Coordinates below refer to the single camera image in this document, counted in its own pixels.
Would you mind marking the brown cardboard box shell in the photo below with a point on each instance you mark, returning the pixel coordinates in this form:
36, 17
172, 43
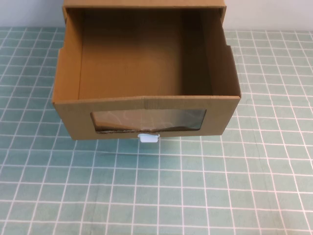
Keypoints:
146, 3

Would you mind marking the cardboard drawer with window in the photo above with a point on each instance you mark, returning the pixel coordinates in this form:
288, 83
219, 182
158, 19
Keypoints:
146, 61

